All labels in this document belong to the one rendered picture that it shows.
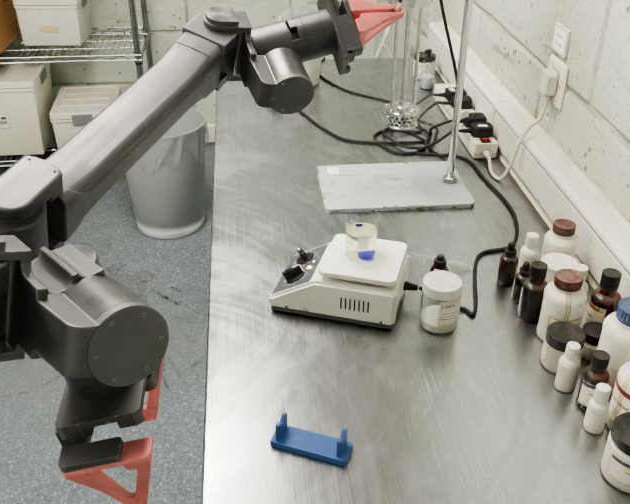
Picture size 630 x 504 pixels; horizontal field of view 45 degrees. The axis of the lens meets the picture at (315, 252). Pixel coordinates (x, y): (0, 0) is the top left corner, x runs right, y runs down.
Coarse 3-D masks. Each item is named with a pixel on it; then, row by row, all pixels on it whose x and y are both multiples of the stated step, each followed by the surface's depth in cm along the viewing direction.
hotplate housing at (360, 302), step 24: (408, 264) 123; (312, 288) 116; (336, 288) 115; (360, 288) 114; (384, 288) 114; (408, 288) 121; (312, 312) 119; (336, 312) 117; (360, 312) 116; (384, 312) 114
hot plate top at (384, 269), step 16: (336, 240) 122; (384, 240) 122; (336, 256) 118; (384, 256) 118; (400, 256) 118; (320, 272) 115; (336, 272) 114; (352, 272) 114; (368, 272) 114; (384, 272) 114
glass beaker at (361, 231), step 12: (348, 216) 114; (360, 216) 118; (372, 216) 117; (348, 228) 115; (360, 228) 113; (372, 228) 114; (348, 240) 116; (360, 240) 114; (372, 240) 115; (348, 252) 117; (360, 252) 116; (372, 252) 116
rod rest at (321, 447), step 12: (276, 432) 95; (288, 432) 97; (300, 432) 97; (312, 432) 97; (276, 444) 95; (288, 444) 95; (300, 444) 95; (312, 444) 95; (324, 444) 95; (336, 444) 95; (348, 444) 95; (312, 456) 94; (324, 456) 93; (336, 456) 93; (348, 456) 94
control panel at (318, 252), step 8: (320, 248) 126; (296, 256) 128; (320, 256) 123; (288, 264) 127; (296, 264) 125; (304, 264) 123; (312, 264) 121; (312, 272) 118; (280, 280) 122; (304, 280) 117; (280, 288) 119; (288, 288) 118
